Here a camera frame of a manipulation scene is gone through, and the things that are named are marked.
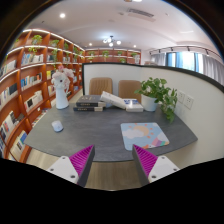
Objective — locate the right tan chair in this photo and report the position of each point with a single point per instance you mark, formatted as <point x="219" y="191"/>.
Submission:
<point x="127" y="88"/>

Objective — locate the white flat book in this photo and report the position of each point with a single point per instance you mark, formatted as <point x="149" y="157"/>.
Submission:
<point x="133" y="105"/>

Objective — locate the ceiling chandelier lamp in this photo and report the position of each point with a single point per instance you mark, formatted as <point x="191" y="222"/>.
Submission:
<point x="111" y="41"/>

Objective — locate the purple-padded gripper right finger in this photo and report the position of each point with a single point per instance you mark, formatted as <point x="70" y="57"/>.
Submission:
<point x="151" y="167"/>

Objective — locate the dark hardcover book top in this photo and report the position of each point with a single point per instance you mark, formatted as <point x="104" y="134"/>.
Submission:
<point x="90" y="100"/>

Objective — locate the pastel cartoon mouse pad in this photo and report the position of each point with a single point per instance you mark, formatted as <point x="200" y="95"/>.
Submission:
<point x="145" y="135"/>

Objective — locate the dark hardcover book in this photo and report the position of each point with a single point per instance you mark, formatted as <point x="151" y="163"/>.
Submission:
<point x="90" y="100"/>
<point x="94" y="109"/>

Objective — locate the white wall power sockets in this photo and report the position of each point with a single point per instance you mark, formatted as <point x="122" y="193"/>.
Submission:
<point x="185" y="99"/>

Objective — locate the white leaning book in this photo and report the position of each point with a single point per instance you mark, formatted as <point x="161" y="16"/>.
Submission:
<point x="112" y="99"/>

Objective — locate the potted green pothos plant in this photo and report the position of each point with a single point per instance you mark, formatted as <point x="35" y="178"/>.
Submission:
<point x="153" y="91"/>

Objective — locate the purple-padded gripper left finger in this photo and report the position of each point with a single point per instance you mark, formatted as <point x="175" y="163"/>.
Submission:
<point x="75" y="168"/>

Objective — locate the tan chair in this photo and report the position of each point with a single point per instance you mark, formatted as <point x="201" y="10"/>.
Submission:
<point x="100" y="84"/>
<point x="127" y="88"/>

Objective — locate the left tan chair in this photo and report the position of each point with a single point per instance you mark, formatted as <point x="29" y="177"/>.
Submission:
<point x="100" y="84"/>

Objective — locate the orange wooden bookshelf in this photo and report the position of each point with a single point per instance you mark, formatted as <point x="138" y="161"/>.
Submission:
<point x="26" y="91"/>

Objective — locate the white vase with flowers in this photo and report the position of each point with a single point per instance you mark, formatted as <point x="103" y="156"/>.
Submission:
<point x="61" y="81"/>

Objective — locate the dark hardcover book bottom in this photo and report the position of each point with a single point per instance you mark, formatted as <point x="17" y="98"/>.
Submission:
<point x="94" y="109"/>

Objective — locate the white partition panel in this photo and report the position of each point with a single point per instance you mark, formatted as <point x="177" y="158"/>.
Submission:
<point x="115" y="71"/>

